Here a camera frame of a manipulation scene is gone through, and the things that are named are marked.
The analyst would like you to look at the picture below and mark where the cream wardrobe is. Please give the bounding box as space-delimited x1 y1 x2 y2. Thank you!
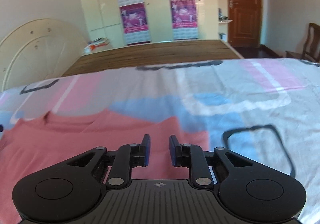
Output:
81 0 219 48

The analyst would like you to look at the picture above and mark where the patterned bed sheet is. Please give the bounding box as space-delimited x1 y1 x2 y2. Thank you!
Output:
1 59 319 223

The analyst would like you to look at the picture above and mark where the stack of boxes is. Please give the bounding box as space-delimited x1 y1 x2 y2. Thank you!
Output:
84 37 110 54

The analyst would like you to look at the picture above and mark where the brown wooden door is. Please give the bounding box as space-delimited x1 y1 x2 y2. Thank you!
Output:
228 0 263 48

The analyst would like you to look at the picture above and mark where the wooden chair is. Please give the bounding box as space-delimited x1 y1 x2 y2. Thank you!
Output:
286 23 320 62

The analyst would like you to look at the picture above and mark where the pink long-sleeve sweater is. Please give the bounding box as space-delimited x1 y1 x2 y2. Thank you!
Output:
1 110 209 223

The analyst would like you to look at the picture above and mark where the lower right purple calendar poster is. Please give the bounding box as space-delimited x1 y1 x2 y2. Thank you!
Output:
170 0 199 40

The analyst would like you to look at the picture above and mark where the wooden bed frame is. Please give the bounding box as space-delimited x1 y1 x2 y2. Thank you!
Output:
62 40 244 77

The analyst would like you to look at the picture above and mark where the cream round headboard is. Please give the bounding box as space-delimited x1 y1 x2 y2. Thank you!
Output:
1 19 87 91

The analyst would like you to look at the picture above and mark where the lower left purple calendar poster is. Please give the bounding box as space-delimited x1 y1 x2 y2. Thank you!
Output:
120 3 151 45

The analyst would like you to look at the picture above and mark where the cream corner shelf unit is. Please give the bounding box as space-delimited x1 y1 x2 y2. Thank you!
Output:
218 0 233 42

